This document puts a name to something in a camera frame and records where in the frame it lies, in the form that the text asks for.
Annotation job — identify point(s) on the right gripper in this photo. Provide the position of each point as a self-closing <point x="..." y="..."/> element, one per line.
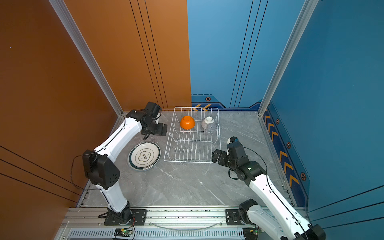
<point x="223" y="154"/>

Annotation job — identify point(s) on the white wire dish rack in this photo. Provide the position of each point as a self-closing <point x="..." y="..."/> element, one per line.
<point x="195" y="145"/>

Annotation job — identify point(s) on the white small bowl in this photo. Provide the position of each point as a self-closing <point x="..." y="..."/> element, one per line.
<point x="208" y="120"/>

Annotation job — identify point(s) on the right circuit board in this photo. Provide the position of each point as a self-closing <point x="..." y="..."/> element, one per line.
<point x="251" y="233"/>

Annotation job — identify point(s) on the white plate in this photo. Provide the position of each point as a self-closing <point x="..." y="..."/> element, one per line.
<point x="144" y="156"/>

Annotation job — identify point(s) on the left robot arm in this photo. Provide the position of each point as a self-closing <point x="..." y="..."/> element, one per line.
<point x="99" y="164"/>

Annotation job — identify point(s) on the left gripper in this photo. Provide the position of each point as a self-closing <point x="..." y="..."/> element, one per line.
<point x="160" y="131"/>

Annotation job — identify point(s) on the circuit board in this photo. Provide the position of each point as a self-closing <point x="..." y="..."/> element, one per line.
<point x="123" y="234"/>
<point x="251" y="233"/>

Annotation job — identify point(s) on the orange bowl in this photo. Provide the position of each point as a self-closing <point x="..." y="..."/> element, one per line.
<point x="187" y="123"/>

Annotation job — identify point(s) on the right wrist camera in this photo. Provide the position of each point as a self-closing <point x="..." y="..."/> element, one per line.
<point x="233" y="142"/>

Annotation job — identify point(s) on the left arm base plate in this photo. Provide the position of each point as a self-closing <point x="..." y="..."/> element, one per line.
<point x="136" y="217"/>

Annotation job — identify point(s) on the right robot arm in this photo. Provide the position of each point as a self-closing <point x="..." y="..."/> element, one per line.
<point x="283" y="222"/>

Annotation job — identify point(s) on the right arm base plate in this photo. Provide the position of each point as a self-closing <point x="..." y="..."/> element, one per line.
<point x="235" y="217"/>

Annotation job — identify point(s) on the aluminium front rail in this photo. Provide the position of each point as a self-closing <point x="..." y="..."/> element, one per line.
<point x="162" y="223"/>

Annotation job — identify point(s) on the left circuit board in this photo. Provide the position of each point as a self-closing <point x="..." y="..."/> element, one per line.
<point x="123" y="234"/>

